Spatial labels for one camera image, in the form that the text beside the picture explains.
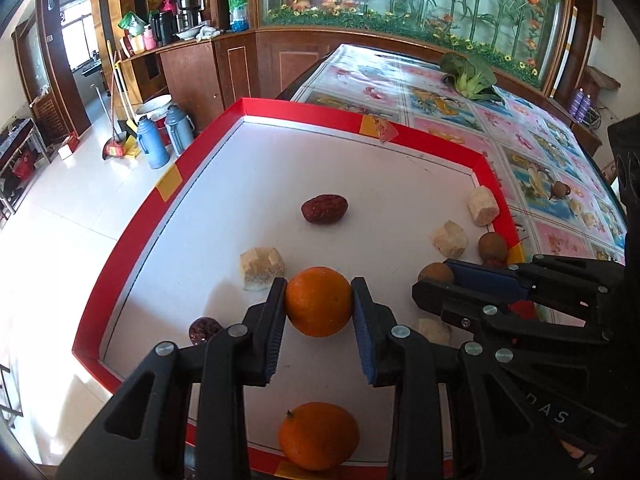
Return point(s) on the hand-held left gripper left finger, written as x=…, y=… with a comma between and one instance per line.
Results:
x=274, y=330

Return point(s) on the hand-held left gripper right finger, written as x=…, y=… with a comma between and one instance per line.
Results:
x=362, y=340

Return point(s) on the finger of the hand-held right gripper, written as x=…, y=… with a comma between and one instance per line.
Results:
x=480, y=277
x=450, y=302

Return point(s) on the beige porous chunk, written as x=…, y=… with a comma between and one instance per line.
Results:
x=577, y=206
x=261, y=268
x=450, y=238
x=482, y=205
x=434, y=331
x=590, y=220

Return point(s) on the orange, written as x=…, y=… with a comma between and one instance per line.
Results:
x=318, y=301
x=318, y=435

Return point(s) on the dark red date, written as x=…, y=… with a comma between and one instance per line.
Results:
x=202, y=329

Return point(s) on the red-rimmed white tray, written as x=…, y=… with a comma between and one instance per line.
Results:
x=350, y=175

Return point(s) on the person's right hand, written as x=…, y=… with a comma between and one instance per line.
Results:
x=572, y=452

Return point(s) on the printed cartoon tablecloth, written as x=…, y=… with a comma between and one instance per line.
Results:
x=440, y=105

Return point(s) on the purple bottle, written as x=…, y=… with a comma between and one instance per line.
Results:
x=586, y=106
x=576, y=102

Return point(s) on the green leafy vegetable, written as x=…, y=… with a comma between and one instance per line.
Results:
x=467, y=72

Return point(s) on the grey thermos flask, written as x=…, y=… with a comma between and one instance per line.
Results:
x=178, y=129

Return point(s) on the blue thermos flask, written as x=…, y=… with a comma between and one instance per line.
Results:
x=152, y=142

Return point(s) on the white basin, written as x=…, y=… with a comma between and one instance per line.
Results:
x=152, y=105

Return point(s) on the red dustpan with broom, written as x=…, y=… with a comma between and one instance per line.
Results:
x=127, y=120

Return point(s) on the wooden partition cabinet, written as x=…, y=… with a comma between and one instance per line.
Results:
x=235, y=70

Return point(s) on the white cloth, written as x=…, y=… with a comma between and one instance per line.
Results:
x=207, y=32

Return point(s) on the white bowl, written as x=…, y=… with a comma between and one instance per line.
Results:
x=187, y=34

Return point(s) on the metal rack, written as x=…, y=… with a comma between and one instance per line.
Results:
x=15, y=160

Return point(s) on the pink bottle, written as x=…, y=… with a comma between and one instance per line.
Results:
x=149, y=39

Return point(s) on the black kettle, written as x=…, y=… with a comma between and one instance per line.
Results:
x=161, y=27

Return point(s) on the clear bottle green cap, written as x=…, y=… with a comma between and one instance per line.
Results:
x=239, y=7

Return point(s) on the black thermos jug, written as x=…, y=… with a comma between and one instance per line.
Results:
x=187, y=6

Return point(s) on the green bag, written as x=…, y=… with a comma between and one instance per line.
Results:
x=131, y=22

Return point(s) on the wooden wall shelf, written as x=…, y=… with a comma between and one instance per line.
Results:
x=600, y=77

